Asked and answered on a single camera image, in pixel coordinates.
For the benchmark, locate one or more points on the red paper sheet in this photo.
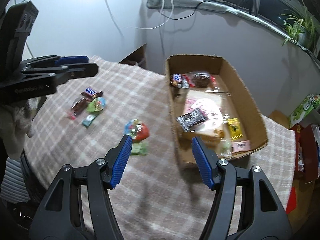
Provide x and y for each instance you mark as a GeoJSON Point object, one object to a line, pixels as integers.
{"type": "Point", "coordinates": [291, 201]}

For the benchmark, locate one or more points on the black snack packet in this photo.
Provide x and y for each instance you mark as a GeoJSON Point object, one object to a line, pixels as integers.
{"type": "Point", "coordinates": [191, 118]}

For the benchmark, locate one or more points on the dark red wrapped cake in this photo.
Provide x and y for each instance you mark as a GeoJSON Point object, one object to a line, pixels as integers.
{"type": "Point", "coordinates": [78, 106]}

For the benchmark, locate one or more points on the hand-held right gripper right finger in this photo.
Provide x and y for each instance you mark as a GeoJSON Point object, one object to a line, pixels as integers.
{"type": "Point", "coordinates": [202, 162]}

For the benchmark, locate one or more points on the red chocolate bar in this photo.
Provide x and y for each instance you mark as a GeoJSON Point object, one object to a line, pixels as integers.
{"type": "Point", "coordinates": [186, 81]}

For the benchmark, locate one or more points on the green round snack packet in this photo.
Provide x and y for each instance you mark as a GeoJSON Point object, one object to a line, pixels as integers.
{"type": "Point", "coordinates": [96, 105]}

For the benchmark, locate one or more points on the potted spider plant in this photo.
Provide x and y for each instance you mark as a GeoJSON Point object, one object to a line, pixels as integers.
{"type": "Point", "coordinates": [297, 27]}

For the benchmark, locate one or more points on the teal small snack packet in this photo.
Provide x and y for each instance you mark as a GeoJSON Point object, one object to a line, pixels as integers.
{"type": "Point", "coordinates": [88, 120]}

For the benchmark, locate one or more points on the green flat snack packet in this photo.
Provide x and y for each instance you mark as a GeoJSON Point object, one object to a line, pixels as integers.
{"type": "Point", "coordinates": [140, 148]}

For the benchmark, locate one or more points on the red colourful snack packet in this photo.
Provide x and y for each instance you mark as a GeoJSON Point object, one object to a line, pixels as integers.
{"type": "Point", "coordinates": [141, 132]}

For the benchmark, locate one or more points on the pink snack packet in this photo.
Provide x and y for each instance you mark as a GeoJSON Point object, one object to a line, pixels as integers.
{"type": "Point", "coordinates": [241, 146]}

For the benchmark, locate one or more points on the person's left forearm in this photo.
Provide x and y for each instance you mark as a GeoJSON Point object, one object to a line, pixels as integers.
{"type": "Point", "coordinates": [17, 127]}

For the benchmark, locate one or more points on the green printed carton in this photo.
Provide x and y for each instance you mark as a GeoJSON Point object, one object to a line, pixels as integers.
{"type": "Point", "coordinates": [300, 112]}

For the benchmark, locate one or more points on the chocolate muffin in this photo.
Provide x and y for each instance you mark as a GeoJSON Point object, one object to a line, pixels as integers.
{"type": "Point", "coordinates": [200, 78]}

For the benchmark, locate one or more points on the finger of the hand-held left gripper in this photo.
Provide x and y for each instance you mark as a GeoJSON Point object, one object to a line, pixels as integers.
{"type": "Point", "coordinates": [82, 70]}
{"type": "Point", "coordinates": [72, 59]}

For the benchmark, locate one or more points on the brown chocolate bar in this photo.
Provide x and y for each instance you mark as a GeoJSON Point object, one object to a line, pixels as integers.
{"type": "Point", "coordinates": [91, 93]}
{"type": "Point", "coordinates": [176, 78]}

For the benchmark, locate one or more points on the plaid table cloth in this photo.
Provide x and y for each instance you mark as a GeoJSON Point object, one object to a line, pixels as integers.
{"type": "Point", "coordinates": [155, 192]}

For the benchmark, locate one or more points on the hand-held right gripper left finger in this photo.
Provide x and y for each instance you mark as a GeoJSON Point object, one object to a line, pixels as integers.
{"type": "Point", "coordinates": [122, 160]}

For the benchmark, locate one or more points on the dark red open box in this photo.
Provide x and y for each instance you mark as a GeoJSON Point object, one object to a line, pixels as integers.
{"type": "Point", "coordinates": [310, 155]}

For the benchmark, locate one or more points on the cardboard box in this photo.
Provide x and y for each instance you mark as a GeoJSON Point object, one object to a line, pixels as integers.
{"type": "Point", "coordinates": [247, 100]}

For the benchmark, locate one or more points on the large sliced bread packet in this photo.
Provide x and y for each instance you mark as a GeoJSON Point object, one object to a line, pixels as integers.
{"type": "Point", "coordinates": [207, 105]}

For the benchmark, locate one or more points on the yellow snack packet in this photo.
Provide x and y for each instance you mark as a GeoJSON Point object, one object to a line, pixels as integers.
{"type": "Point", "coordinates": [233, 128]}

